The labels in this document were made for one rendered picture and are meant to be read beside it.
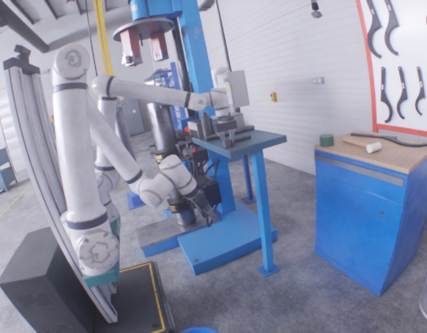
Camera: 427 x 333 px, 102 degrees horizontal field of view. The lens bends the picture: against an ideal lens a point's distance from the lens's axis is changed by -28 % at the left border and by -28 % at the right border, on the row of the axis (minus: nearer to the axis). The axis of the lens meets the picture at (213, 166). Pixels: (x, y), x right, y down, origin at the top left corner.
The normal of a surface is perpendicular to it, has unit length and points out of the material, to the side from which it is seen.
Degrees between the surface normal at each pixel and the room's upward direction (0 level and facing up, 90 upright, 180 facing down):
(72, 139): 89
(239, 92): 90
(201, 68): 90
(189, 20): 90
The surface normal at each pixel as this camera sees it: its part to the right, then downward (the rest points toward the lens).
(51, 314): 0.33, 0.24
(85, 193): 0.71, 0.10
